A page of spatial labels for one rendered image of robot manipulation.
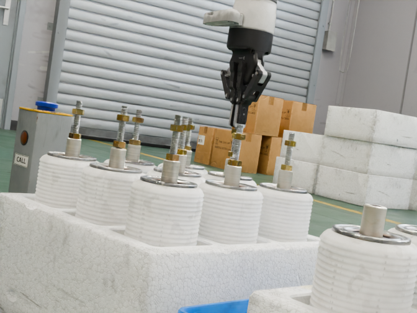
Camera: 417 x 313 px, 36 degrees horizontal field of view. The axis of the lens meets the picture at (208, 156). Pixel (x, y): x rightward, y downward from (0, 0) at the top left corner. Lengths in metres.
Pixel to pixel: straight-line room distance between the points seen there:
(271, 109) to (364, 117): 1.39
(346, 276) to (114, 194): 0.39
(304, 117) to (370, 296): 4.65
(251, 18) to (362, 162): 2.72
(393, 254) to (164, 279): 0.28
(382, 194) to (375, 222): 3.15
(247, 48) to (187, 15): 5.82
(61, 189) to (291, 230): 0.35
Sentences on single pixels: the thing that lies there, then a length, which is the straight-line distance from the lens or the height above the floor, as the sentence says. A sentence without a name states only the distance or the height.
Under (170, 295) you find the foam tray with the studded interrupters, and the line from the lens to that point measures 0.79.
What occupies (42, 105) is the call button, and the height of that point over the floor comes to 0.32.
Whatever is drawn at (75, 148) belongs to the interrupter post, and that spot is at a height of 0.27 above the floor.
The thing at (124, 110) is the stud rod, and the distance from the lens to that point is 0.93.
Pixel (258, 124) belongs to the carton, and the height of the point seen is 0.37.
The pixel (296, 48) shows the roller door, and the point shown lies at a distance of 7.69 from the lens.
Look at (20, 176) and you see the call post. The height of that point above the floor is 0.19.
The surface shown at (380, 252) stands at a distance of 0.61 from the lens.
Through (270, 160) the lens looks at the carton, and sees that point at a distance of 5.04.
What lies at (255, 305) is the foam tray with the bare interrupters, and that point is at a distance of 0.65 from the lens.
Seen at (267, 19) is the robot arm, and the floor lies 0.51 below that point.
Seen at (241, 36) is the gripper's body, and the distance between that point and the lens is 1.07.
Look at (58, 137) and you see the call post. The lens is 1.18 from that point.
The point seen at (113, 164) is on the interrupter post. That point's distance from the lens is 0.93.
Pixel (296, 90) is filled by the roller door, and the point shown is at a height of 0.85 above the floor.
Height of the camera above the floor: 0.34
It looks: 3 degrees down
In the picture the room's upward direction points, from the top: 8 degrees clockwise
